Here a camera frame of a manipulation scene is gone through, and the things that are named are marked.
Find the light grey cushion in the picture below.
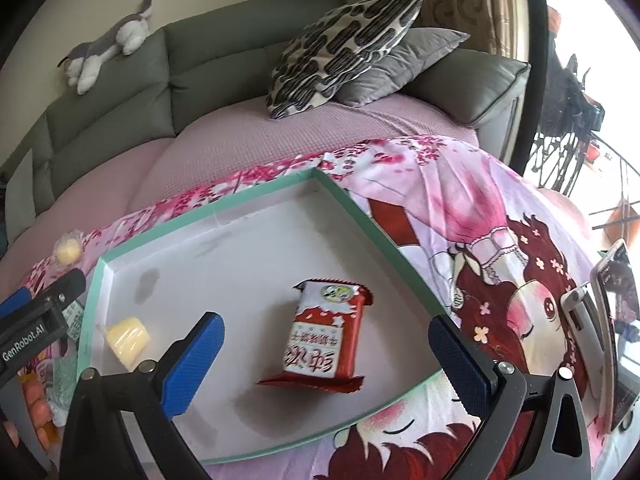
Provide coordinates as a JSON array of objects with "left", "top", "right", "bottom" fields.
[{"left": 6, "top": 150, "right": 36, "bottom": 245}]

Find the yellow jelly cup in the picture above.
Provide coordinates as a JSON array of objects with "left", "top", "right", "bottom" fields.
[{"left": 96, "top": 316, "right": 151, "bottom": 373}]

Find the orange cracker packet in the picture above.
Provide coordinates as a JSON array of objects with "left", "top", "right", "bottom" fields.
[{"left": 21, "top": 372, "right": 61, "bottom": 452}]

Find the grey velvet cushion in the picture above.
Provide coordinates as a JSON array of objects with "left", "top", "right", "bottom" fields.
[{"left": 334, "top": 27, "right": 470, "bottom": 108}]

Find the pink anime print cloth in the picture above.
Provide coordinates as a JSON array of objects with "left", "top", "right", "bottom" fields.
[{"left": 19, "top": 134, "right": 626, "bottom": 480}]

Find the red white biscuit packet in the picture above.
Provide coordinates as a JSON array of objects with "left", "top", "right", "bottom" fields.
[{"left": 259, "top": 278, "right": 373, "bottom": 393}]

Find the pink sofa seat cover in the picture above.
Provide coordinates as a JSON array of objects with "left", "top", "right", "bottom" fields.
[{"left": 1, "top": 94, "right": 478, "bottom": 295}]

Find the grey white plush dog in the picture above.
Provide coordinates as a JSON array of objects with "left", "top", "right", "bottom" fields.
[{"left": 58, "top": 0, "right": 153, "bottom": 96}]

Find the green white snack packet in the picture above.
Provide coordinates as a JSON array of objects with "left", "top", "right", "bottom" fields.
[{"left": 62, "top": 300, "right": 85, "bottom": 344}]

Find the round pastry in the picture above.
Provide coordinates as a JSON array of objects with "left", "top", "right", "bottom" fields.
[{"left": 52, "top": 230, "right": 84, "bottom": 266}]

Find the grey green sofa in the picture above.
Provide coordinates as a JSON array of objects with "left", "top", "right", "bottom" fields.
[{"left": 1, "top": 0, "right": 529, "bottom": 221}]

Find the black beige patterned cushion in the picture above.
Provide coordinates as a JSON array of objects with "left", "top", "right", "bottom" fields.
[{"left": 266, "top": 0, "right": 423, "bottom": 119}]

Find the teal-rimmed white tray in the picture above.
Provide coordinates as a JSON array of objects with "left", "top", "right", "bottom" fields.
[{"left": 78, "top": 169, "right": 442, "bottom": 465}]

